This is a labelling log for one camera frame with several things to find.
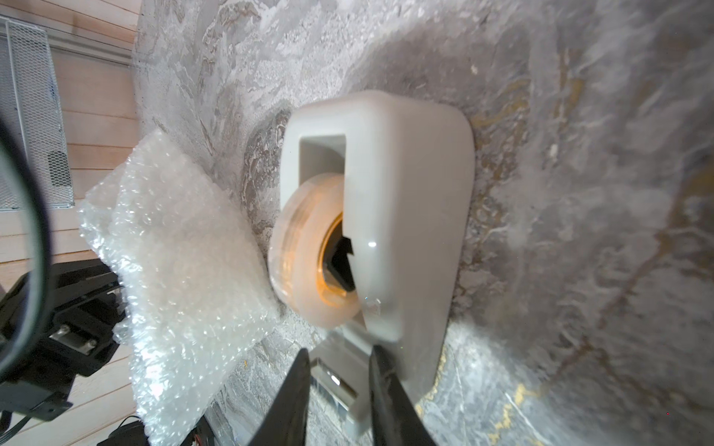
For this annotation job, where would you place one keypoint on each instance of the clear bubble wrap sheet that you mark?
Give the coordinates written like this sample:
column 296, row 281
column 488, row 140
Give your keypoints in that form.
column 194, row 283

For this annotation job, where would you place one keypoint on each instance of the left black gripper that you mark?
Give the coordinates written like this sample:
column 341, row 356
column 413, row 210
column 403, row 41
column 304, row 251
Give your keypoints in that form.
column 78, row 340

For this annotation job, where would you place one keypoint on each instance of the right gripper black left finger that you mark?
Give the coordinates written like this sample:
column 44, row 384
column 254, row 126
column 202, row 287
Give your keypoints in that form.
column 286, row 421

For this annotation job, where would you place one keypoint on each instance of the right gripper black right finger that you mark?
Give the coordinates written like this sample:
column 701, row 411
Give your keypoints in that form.
column 394, row 418

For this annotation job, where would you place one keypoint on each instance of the white wire mesh shelf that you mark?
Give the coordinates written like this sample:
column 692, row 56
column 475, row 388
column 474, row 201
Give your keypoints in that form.
column 31, row 109

